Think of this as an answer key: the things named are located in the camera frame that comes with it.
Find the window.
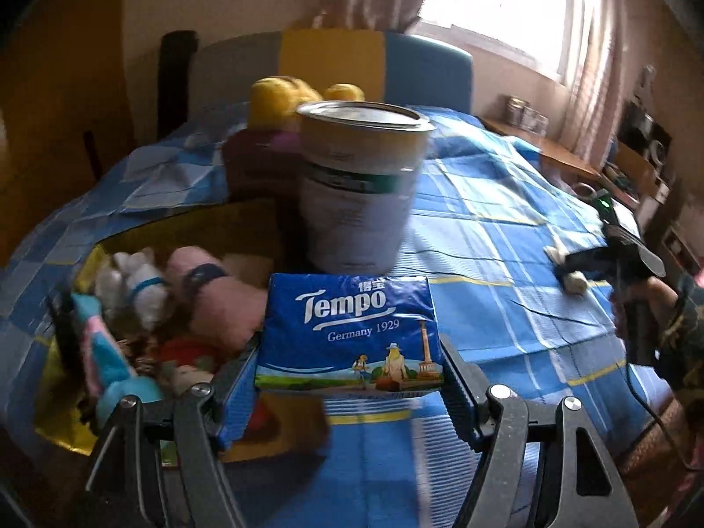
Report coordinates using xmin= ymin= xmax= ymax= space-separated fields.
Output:
xmin=418 ymin=0 xmax=584 ymax=83

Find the large tin can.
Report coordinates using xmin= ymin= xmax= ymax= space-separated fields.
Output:
xmin=296 ymin=100 xmax=436 ymax=276

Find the brown satin scrunchie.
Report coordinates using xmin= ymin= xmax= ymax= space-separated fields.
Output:
xmin=122 ymin=338 xmax=166 ymax=378

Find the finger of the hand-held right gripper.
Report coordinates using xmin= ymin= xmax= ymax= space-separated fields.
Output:
xmin=554 ymin=250 xmax=612 ymax=286

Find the yellow cardboard box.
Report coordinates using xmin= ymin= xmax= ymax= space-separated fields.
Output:
xmin=33 ymin=198 xmax=331 ymax=457

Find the wooden chair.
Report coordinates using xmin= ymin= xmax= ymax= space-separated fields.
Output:
xmin=605 ymin=143 xmax=669 ymax=215

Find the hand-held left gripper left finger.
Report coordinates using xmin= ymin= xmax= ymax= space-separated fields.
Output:
xmin=82 ymin=335 xmax=265 ymax=528

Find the wooden wardrobe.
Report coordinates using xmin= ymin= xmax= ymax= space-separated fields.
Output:
xmin=0 ymin=0 xmax=127 ymax=265

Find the wooden desk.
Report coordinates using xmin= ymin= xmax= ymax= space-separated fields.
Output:
xmin=478 ymin=115 xmax=600 ymax=177

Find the yellow and maroon plush toy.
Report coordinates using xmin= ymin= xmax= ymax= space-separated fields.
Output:
xmin=220 ymin=77 xmax=323 ymax=204

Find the blue tissue packet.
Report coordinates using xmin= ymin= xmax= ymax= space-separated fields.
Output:
xmin=254 ymin=272 xmax=445 ymax=400

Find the black stereo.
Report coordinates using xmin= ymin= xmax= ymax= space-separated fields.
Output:
xmin=619 ymin=100 xmax=655 ymax=144

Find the white tissue pack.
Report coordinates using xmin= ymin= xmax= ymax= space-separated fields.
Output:
xmin=543 ymin=242 xmax=588 ymax=293

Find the wicker chair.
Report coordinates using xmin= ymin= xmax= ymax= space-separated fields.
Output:
xmin=616 ymin=396 xmax=704 ymax=507

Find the multicoloured padded headboard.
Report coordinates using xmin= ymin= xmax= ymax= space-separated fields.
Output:
xmin=158 ymin=30 xmax=475 ymax=141

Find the teal and pink plush toy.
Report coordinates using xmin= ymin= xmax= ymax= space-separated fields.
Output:
xmin=70 ymin=291 xmax=165 ymax=424

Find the black cable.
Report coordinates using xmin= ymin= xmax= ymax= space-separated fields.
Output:
xmin=624 ymin=360 xmax=697 ymax=471

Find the yellow giraffe plush toy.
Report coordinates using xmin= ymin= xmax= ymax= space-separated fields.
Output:
xmin=323 ymin=84 xmax=365 ymax=104

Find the blue checked blanket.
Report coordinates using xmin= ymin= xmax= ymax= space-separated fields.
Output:
xmin=0 ymin=102 xmax=677 ymax=528

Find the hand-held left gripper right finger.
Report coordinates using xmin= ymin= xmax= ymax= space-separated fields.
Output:
xmin=440 ymin=335 xmax=642 ymax=528

